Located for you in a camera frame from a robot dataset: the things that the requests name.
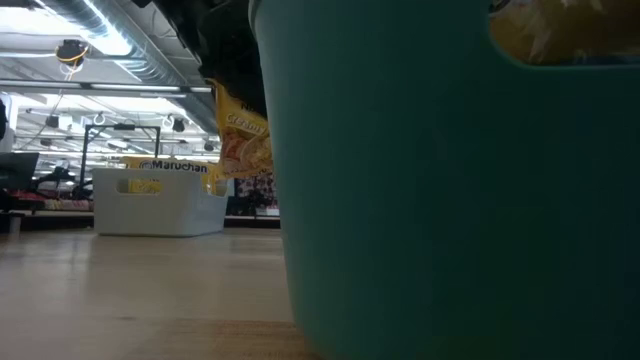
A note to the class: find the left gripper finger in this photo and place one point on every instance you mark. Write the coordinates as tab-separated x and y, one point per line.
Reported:
235	75

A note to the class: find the white plastic bin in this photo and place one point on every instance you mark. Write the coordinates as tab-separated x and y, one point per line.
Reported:
165	215

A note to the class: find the teal plastic bin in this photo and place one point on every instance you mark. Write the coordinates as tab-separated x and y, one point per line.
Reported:
425	200

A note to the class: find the yellow blue Maruchan ramen packet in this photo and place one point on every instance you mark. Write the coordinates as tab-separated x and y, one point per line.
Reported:
560	35

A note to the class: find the red patterned hanging cloth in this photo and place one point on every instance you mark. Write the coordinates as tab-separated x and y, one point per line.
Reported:
257	192

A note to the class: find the person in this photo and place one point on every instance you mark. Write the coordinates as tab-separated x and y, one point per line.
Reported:
3	120

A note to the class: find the black monitor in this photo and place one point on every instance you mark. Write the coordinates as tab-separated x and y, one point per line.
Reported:
17	170

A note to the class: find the black metal room frame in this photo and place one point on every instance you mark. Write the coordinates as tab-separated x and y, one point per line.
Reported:
122	127

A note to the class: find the black aluminium table frame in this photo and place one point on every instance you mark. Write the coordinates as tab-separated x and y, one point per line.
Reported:
50	222

